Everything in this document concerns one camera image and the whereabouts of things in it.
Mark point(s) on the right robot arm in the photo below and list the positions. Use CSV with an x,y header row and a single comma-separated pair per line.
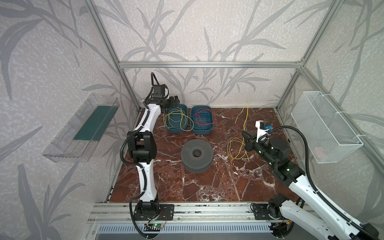
x,y
332,223

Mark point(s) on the pink object in basket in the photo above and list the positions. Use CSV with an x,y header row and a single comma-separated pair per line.
x,y
320,153

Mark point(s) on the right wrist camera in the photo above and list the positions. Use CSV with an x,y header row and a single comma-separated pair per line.
x,y
262,127

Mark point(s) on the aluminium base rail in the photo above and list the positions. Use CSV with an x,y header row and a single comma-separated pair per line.
x,y
199,212

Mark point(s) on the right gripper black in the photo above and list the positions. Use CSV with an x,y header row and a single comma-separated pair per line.
x,y
250,142

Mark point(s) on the small green circuit board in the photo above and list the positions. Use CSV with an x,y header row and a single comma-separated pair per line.
x,y
156,227

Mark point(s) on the grey perforated cable spool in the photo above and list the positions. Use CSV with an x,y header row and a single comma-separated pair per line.
x,y
197,156

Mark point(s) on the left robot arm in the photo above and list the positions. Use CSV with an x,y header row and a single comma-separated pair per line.
x,y
157,91

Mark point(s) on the clear plastic wall tray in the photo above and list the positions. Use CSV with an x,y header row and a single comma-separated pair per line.
x,y
79,138

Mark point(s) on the teal plastic bin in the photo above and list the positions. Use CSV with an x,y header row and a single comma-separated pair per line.
x,y
203,119
176,119

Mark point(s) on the white wire mesh basket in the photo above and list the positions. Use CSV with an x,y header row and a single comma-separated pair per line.
x,y
324,126

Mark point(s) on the aluminium frame crossbar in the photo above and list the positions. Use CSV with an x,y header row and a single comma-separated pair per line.
x,y
163,64

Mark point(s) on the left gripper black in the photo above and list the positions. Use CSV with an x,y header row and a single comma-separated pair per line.
x,y
172,102

